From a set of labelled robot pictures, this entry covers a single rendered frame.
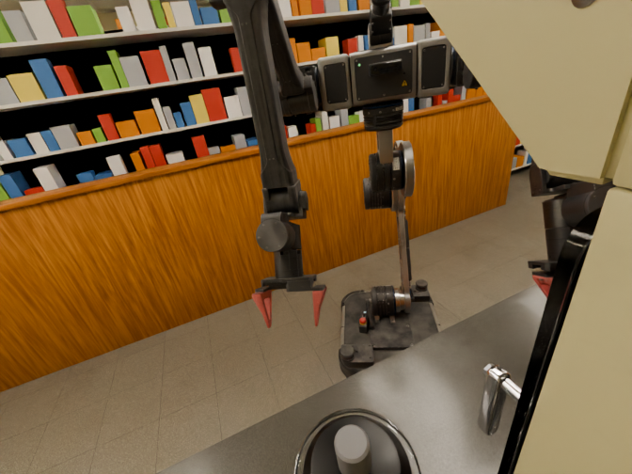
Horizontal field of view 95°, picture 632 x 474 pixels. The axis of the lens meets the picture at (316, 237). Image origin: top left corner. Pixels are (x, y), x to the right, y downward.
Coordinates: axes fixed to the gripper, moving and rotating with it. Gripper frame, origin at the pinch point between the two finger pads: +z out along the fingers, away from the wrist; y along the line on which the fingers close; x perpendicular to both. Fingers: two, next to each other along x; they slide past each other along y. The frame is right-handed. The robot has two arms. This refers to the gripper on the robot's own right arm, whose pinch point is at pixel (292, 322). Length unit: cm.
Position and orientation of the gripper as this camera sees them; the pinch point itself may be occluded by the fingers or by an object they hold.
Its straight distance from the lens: 61.2
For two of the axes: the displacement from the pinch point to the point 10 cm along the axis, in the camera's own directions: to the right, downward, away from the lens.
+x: 1.4, 0.3, 9.9
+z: 0.7, 10.0, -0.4
